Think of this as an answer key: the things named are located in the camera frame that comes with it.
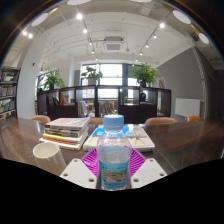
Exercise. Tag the dark low shelf unit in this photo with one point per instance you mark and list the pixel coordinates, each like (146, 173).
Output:
(133, 113)

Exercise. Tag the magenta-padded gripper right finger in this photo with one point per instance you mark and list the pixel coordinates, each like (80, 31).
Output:
(150, 171)

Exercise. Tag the tall dark bookshelf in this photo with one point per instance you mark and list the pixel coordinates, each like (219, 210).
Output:
(8, 95)

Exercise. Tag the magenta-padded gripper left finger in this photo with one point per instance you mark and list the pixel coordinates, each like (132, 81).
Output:
(78, 173)

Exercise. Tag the small green potted plant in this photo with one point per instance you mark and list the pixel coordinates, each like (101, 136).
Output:
(91, 73)

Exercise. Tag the clear blue-capped water bottle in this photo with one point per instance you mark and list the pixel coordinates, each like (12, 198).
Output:
(114, 156)

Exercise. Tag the round white ceiling lamps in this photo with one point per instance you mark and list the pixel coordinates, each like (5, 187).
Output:
(181, 16)

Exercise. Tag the ceiling air conditioner unit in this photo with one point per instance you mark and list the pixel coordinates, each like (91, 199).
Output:
(113, 45)

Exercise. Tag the row of orange chairs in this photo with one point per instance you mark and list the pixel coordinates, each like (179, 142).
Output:
(160, 120)

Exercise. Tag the ceiling track spotlights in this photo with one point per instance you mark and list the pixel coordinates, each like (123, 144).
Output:
(79, 16)

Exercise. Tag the bushy green potted plant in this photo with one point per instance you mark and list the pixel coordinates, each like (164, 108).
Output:
(52, 79)

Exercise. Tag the large green potted plant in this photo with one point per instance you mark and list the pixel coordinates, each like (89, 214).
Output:
(144, 73)

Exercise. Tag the stack of books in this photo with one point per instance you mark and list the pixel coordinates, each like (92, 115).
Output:
(65, 131)

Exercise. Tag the white wall radiator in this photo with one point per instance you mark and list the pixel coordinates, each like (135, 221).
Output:
(187, 107)

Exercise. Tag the cream ceramic cup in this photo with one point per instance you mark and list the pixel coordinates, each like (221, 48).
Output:
(50, 158)

